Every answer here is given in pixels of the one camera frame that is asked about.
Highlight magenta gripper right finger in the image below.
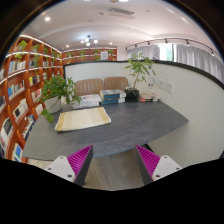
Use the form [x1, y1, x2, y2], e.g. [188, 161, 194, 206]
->
[135, 145, 181, 185]

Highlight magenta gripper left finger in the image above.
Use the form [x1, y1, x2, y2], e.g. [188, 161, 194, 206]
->
[45, 145, 93, 186]

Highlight cream yellow folded towel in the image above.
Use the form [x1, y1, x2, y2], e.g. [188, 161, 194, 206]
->
[55, 107, 111, 132]

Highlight white book stack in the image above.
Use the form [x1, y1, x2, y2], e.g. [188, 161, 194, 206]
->
[73, 94, 101, 109]

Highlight leafy pothos in white pot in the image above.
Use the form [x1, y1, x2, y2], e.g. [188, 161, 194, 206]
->
[38, 75, 80, 123]

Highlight left tan leather chair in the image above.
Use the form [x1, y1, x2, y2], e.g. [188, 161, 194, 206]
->
[76, 78, 103, 96]

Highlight tan leather chair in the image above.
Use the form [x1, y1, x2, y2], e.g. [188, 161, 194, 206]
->
[104, 77, 128, 91]
[76, 78, 103, 96]

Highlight right tan leather chair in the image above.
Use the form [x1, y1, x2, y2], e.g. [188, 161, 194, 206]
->
[104, 77, 128, 91]

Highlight tall plant in black pot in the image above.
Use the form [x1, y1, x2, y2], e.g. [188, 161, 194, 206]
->
[125, 53, 155, 102]

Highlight orange wooden bookshelf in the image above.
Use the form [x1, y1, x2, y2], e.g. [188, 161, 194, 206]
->
[0, 35, 63, 163]

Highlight white curtain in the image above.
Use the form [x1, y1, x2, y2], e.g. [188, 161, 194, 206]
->
[127, 44, 224, 83]

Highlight ceiling spotlight cluster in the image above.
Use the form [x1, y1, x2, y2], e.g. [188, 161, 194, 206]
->
[80, 35, 98, 47]

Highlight ceiling air vent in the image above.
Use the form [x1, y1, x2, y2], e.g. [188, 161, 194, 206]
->
[108, 8, 134, 16]

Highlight small book pile by wall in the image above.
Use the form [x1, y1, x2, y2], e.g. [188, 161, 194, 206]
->
[139, 94, 160, 102]

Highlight wall power socket panel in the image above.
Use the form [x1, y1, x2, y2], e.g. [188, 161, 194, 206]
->
[158, 79, 174, 94]

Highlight black track light rail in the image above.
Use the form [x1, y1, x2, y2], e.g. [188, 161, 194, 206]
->
[125, 38, 218, 56]

